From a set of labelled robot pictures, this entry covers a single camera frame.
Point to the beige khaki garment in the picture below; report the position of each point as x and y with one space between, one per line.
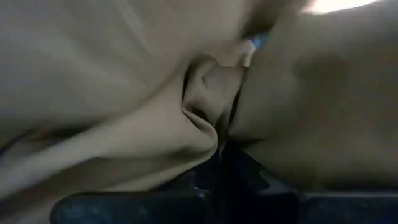
109 93

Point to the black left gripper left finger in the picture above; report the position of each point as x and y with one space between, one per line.
130 208

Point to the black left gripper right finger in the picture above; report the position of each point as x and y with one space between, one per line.
326 208

